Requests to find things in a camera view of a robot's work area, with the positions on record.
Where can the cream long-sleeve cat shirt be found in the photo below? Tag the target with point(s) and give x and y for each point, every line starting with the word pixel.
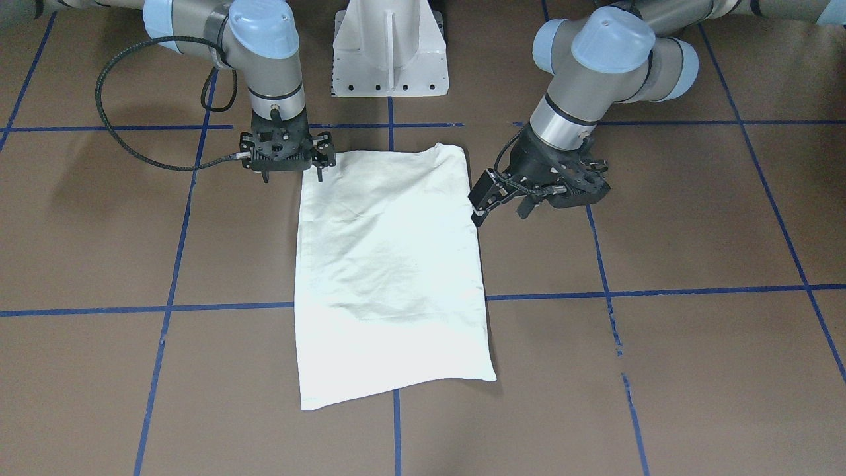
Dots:
pixel 388 286

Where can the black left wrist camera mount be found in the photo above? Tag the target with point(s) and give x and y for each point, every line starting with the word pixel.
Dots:
pixel 580 180

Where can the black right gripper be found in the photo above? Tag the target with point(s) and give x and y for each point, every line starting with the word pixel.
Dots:
pixel 324 147

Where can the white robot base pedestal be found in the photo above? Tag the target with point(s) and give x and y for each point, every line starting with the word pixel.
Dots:
pixel 389 49

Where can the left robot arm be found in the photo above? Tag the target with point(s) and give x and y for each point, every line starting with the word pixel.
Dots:
pixel 624 52

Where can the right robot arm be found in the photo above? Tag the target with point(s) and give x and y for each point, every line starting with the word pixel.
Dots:
pixel 255 40

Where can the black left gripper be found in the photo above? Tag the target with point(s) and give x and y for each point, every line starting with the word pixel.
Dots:
pixel 529 160

